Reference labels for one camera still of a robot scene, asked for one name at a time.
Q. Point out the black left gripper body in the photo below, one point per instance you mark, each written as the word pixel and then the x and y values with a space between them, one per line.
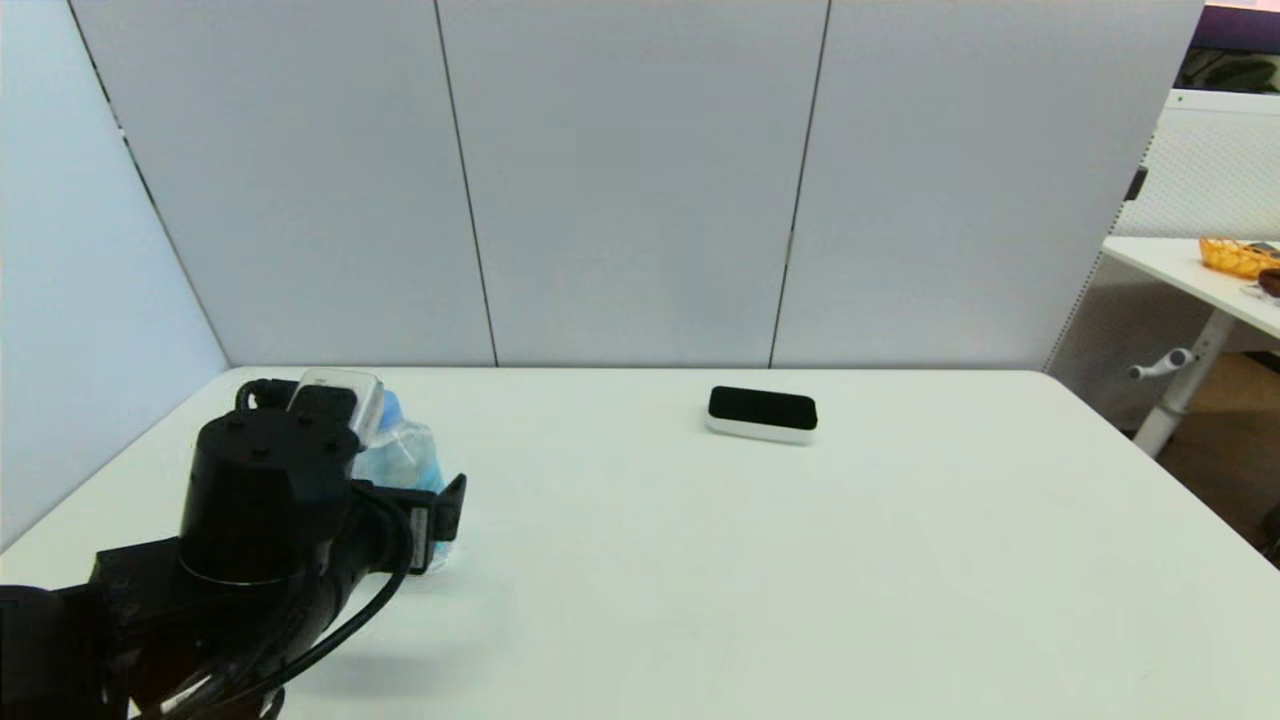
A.
pixel 422 530

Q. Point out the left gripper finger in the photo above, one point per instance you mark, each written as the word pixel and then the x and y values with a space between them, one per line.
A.
pixel 453 505

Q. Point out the clear soda water bottle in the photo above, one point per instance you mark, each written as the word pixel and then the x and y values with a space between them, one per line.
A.
pixel 410 455

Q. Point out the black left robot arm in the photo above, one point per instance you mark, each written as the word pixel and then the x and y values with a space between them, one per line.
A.
pixel 260 500

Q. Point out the black and white eraser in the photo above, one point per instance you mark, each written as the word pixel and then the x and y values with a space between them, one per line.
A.
pixel 761 414

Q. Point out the white side desk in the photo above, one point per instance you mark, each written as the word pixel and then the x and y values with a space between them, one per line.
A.
pixel 1175 265

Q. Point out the white perforated partition panel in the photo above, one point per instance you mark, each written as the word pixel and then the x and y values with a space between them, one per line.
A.
pixel 1200 170

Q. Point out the dark brown round object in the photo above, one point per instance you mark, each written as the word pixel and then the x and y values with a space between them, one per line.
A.
pixel 1271 284

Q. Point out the dark green plant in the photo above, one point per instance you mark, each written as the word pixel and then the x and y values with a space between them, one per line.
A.
pixel 1240 75

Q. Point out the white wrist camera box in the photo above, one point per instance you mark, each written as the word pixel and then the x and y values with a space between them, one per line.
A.
pixel 350 385

